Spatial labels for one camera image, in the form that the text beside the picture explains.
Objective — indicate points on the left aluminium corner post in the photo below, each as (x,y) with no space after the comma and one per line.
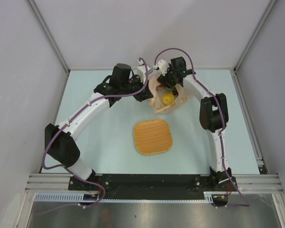
(32,5)

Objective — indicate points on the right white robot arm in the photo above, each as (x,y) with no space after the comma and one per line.
(213,114)

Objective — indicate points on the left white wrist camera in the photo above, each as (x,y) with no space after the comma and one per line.
(143,69)

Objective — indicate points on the aluminium frame rail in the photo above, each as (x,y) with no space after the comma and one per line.
(247,183)

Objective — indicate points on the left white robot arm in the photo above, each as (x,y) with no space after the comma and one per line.
(60,140)

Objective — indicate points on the yellow fake lemon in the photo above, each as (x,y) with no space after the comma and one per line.
(167,99)

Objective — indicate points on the white slotted cable duct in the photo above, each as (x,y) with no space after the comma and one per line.
(87,198)

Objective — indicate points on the woven bamboo tray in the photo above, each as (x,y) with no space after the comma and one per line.
(152,137)

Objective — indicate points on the right aluminium corner post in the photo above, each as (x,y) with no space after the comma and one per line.
(256,32)

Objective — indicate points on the translucent orange plastic bag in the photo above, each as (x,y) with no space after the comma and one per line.
(181,96)

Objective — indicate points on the aluminium corner post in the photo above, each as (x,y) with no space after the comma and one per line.
(256,32)
(32,5)

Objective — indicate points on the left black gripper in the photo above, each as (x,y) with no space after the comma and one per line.
(144,94)

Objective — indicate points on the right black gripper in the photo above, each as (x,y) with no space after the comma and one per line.
(164,79)

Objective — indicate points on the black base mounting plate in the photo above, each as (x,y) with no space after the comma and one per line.
(160,186)

